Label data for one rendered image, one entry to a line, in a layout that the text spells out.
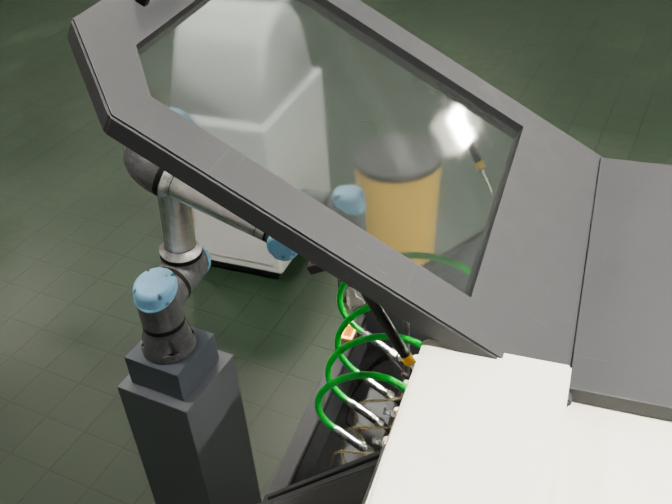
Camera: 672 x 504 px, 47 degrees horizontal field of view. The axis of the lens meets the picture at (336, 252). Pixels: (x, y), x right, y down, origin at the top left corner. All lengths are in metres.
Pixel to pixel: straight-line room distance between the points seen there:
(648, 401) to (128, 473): 2.26
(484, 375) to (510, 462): 0.15
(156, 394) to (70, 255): 2.14
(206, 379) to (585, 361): 1.25
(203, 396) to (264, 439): 0.92
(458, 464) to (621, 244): 0.64
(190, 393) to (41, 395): 1.42
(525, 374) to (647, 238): 0.49
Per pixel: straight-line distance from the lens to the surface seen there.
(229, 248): 3.78
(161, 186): 1.80
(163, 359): 2.16
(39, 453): 3.33
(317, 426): 1.89
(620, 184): 1.70
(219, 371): 2.26
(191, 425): 2.22
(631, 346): 1.31
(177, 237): 2.08
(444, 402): 1.12
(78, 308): 3.92
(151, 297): 2.04
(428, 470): 1.04
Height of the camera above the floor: 2.38
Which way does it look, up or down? 37 degrees down
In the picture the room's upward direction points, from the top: 4 degrees counter-clockwise
